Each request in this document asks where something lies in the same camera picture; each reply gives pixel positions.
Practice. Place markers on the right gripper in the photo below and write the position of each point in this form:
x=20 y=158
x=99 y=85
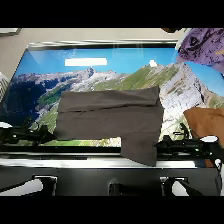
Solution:
x=166 y=144

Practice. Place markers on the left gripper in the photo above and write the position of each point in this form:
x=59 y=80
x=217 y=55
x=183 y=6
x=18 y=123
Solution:
x=45 y=136

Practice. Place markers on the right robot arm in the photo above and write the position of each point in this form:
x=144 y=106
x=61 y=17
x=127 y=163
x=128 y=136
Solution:
x=200 y=146

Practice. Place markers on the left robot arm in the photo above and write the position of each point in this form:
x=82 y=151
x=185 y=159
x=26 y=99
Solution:
x=15 y=135

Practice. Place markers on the brown garment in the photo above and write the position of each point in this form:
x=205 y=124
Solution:
x=206 y=123

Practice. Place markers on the silver frame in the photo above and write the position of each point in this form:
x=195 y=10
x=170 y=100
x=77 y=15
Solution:
x=100 y=163

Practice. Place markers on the grey pants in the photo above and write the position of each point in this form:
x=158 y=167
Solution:
x=110 y=116

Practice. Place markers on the purple garment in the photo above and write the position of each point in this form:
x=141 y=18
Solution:
x=203 y=46

